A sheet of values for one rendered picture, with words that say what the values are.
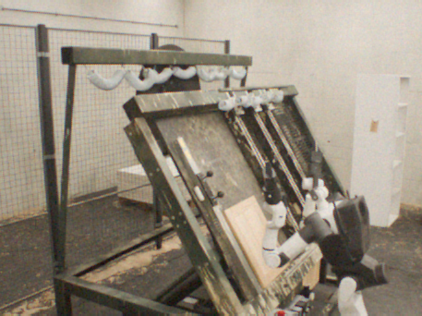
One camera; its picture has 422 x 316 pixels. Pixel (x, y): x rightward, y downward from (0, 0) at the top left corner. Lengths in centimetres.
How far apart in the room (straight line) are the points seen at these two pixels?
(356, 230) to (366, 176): 414
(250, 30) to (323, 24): 144
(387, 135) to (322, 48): 241
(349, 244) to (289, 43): 630
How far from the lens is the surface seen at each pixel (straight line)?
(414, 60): 774
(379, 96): 641
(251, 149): 311
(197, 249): 235
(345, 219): 247
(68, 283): 311
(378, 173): 653
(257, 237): 280
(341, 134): 813
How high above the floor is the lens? 208
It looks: 13 degrees down
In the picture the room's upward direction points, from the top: 1 degrees clockwise
